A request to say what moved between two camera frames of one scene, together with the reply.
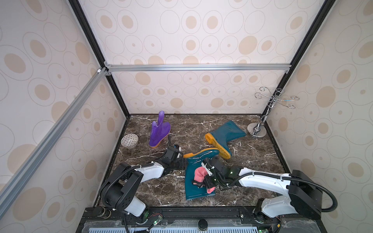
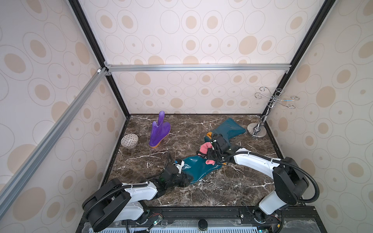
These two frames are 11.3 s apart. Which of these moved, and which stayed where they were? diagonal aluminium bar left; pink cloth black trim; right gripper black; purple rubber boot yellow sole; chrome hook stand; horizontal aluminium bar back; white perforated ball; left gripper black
Moved: right gripper black; pink cloth black trim; left gripper black
Stayed: diagonal aluminium bar left; purple rubber boot yellow sole; white perforated ball; chrome hook stand; horizontal aluminium bar back
